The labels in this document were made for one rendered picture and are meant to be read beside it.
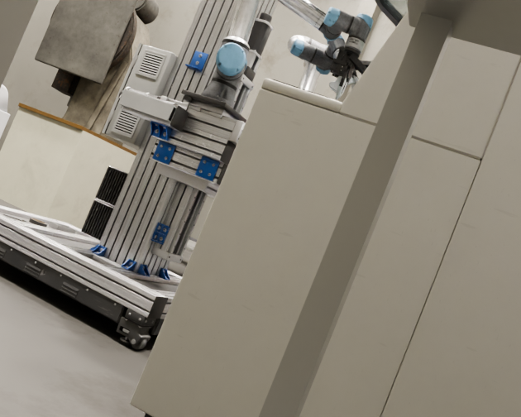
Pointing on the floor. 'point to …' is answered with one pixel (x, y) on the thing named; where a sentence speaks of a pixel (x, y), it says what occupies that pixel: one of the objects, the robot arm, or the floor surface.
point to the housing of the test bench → (485, 285)
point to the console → (438, 190)
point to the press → (93, 54)
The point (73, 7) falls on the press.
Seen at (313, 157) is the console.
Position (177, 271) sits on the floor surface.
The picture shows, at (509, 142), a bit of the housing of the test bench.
